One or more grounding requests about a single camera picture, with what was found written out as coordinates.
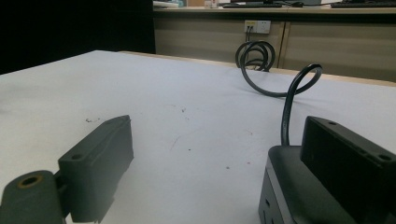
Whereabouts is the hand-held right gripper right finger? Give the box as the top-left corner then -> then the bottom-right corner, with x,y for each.
300,116 -> 396,224

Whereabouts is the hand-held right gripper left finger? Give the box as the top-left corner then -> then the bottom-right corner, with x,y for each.
58,114 -> 135,224

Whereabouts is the stack of white papers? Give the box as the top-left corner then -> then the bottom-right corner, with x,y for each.
152,0 -> 180,9

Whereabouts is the beige office desk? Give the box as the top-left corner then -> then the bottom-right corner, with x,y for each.
152,5 -> 396,83

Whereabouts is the black keyboard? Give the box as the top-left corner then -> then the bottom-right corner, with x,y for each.
330,1 -> 396,9
221,2 -> 283,9

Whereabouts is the white wall socket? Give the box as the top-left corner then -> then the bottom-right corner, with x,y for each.
244,20 -> 272,35

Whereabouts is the black power cable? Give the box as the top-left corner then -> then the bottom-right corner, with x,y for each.
234,26 -> 323,147

